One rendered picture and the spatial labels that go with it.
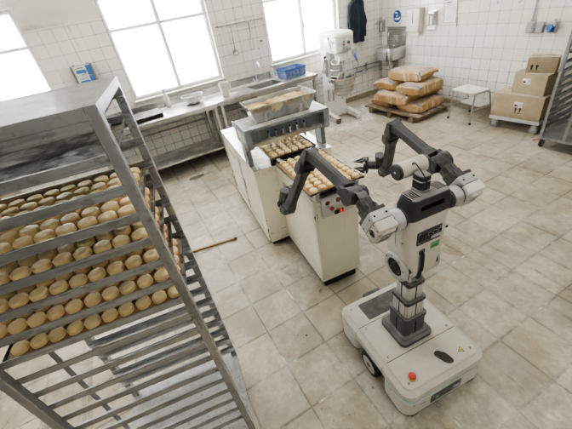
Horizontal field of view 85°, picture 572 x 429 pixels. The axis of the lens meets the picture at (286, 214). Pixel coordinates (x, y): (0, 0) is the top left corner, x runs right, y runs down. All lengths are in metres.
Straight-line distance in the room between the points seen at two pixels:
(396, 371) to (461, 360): 0.35
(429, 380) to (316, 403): 0.65
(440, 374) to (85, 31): 5.22
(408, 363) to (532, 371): 0.76
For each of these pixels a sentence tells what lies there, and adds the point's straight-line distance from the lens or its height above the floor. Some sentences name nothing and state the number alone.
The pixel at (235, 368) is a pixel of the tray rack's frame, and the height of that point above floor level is 0.15.
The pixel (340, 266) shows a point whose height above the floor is 0.18.
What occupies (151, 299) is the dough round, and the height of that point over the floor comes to 1.13.
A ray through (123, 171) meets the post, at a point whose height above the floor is 1.65.
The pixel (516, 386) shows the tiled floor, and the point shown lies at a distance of 2.35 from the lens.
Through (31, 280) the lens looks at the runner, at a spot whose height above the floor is 1.41.
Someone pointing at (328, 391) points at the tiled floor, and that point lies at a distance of 2.16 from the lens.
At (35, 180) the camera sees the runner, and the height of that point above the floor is 1.68.
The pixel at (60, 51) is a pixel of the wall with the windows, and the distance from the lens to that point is 5.36.
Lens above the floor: 1.95
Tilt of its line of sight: 34 degrees down
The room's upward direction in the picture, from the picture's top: 11 degrees counter-clockwise
